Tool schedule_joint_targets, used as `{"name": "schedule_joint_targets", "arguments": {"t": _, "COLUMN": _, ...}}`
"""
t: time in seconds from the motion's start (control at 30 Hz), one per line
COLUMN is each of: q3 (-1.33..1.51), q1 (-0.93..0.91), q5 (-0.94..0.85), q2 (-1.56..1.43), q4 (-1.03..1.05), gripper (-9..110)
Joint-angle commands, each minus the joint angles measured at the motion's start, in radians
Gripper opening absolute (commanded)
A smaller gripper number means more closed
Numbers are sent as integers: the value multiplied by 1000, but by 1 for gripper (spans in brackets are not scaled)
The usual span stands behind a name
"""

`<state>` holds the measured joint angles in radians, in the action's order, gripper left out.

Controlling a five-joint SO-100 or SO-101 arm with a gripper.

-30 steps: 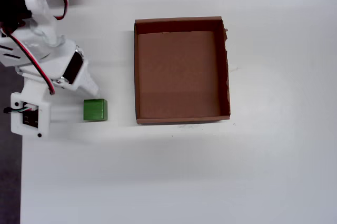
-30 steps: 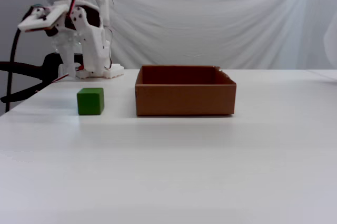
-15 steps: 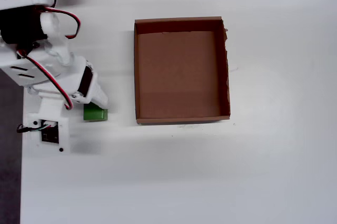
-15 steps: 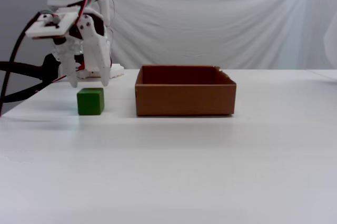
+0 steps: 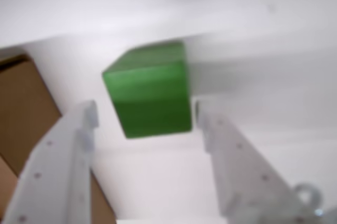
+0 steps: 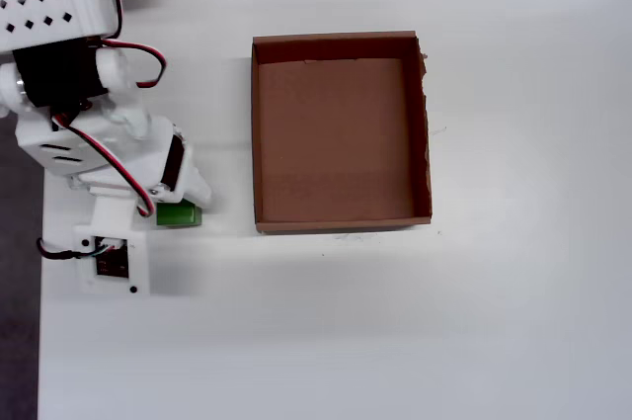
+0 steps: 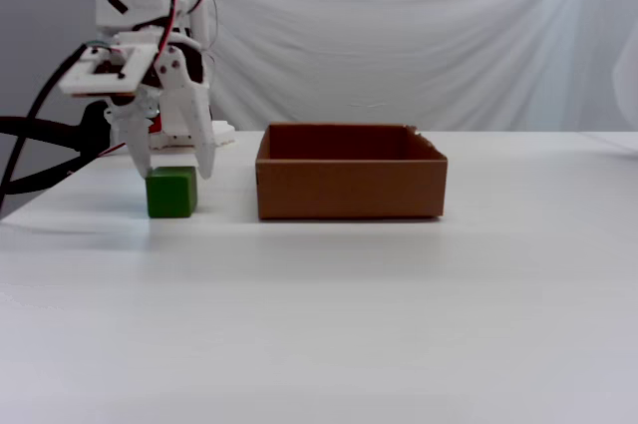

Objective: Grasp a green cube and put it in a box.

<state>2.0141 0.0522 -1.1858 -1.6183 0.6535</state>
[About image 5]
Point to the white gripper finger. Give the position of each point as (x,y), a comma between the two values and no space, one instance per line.
(52,181)
(237,176)

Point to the green cube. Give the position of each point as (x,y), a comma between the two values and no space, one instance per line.
(147,89)

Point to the brown cardboard box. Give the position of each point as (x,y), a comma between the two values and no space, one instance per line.
(23,108)

